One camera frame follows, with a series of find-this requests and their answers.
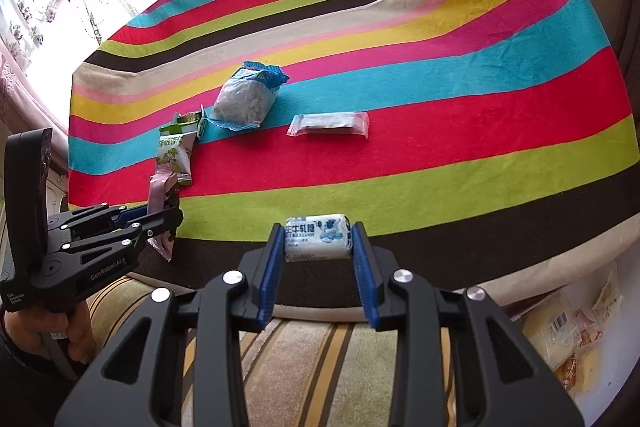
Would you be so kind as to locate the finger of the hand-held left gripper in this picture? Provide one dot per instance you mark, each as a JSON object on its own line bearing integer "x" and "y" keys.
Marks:
{"x": 85, "y": 219}
{"x": 150, "y": 227}

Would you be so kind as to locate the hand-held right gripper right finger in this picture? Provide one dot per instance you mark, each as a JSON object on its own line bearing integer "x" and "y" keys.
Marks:
{"x": 360, "y": 267}

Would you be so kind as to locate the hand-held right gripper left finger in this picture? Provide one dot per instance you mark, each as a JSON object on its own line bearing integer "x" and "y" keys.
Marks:
{"x": 270, "y": 267}

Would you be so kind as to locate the pink snack packet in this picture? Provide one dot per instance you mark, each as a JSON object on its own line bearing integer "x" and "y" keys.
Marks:
{"x": 157, "y": 192}

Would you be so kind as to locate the white blue candy packet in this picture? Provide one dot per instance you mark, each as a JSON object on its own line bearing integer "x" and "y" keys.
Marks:
{"x": 315, "y": 237}

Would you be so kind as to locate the purple cardboard box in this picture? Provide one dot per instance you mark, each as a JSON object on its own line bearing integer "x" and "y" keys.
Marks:
{"x": 622, "y": 357}

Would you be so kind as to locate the person's left forearm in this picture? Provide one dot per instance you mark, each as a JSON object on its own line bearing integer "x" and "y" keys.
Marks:
{"x": 20, "y": 389}

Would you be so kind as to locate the person's left hand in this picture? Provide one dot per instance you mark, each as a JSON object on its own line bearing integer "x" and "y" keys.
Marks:
{"x": 30, "y": 329}

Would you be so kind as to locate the green flower print packet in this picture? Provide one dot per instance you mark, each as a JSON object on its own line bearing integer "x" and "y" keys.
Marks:
{"x": 174, "y": 157}

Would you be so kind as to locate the striped sofa cushion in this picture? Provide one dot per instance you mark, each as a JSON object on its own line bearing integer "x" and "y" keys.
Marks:
{"x": 310, "y": 357}

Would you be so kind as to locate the white wrapped snack bar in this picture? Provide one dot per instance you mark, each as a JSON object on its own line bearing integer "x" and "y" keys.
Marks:
{"x": 330, "y": 125}

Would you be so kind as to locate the blue clear snack packet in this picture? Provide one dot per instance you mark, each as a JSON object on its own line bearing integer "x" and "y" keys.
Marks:
{"x": 245, "y": 99}

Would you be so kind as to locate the clear yellow cracker packet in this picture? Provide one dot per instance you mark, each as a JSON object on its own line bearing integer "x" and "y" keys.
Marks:
{"x": 550, "y": 337}

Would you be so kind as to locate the striped colourful cloth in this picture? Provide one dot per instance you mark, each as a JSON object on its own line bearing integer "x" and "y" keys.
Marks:
{"x": 400, "y": 32}

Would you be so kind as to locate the orange snack packet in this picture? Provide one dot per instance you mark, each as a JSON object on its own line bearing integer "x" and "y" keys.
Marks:
{"x": 582, "y": 369}

